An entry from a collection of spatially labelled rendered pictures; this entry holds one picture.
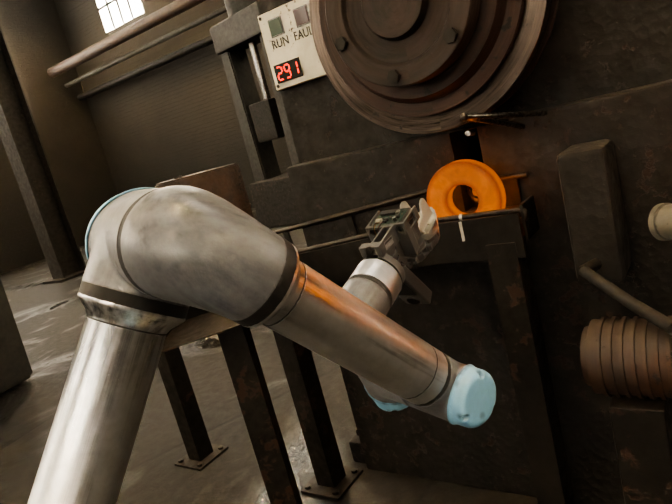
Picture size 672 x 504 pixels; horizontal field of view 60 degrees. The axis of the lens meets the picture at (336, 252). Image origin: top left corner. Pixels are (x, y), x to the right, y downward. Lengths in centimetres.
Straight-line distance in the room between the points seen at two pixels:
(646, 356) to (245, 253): 66
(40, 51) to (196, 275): 1215
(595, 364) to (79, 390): 74
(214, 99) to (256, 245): 958
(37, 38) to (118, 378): 1215
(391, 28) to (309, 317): 62
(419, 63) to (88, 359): 71
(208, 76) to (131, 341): 956
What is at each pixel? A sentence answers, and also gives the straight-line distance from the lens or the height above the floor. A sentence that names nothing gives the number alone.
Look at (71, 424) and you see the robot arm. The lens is 66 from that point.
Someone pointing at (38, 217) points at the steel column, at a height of 81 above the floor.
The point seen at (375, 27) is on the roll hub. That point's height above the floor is 108.
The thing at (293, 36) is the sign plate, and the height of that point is 117.
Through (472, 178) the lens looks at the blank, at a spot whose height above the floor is 78.
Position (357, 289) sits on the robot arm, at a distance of 81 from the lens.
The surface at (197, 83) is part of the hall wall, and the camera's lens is 1033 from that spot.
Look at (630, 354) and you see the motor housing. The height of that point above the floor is 50.
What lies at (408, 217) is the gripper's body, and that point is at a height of 78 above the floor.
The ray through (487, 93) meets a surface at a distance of 110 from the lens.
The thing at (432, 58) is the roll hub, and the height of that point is 101.
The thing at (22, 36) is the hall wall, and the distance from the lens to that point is 1257.
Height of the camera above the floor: 94
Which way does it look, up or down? 12 degrees down
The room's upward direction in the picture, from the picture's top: 15 degrees counter-clockwise
